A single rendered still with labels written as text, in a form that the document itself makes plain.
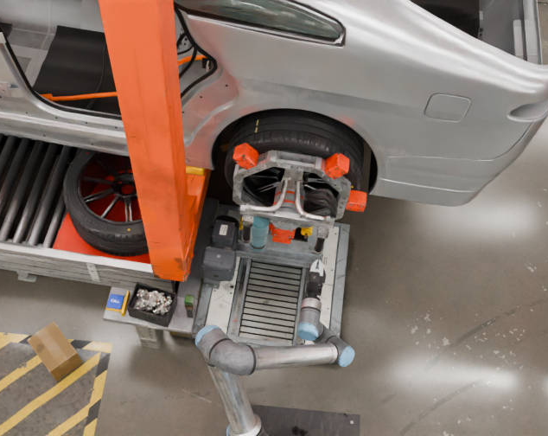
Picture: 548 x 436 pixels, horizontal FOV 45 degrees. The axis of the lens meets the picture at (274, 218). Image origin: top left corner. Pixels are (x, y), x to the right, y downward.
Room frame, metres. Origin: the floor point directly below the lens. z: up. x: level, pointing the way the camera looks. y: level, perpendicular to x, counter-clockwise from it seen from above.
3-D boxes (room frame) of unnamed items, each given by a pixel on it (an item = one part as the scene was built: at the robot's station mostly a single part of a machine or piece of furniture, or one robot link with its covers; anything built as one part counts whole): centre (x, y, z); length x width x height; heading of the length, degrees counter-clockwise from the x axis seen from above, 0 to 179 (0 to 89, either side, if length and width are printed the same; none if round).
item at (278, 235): (1.71, -0.06, 0.48); 0.16 x 0.12 x 0.17; 0
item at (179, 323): (1.13, 0.53, 0.44); 0.43 x 0.17 x 0.03; 90
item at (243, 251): (1.84, -0.06, 0.13); 0.50 x 0.36 x 0.10; 90
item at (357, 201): (1.67, -0.37, 0.85); 0.09 x 0.08 x 0.07; 90
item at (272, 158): (1.67, -0.06, 0.85); 0.54 x 0.07 x 0.54; 90
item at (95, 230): (1.79, 0.80, 0.39); 0.66 x 0.66 x 0.24
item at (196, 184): (1.69, 0.45, 0.69); 0.52 x 0.17 x 0.35; 0
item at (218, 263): (1.63, 0.25, 0.26); 0.42 x 0.18 x 0.35; 0
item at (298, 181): (1.54, -0.16, 1.03); 0.19 x 0.18 x 0.11; 0
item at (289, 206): (1.60, -0.06, 0.85); 0.21 x 0.14 x 0.14; 0
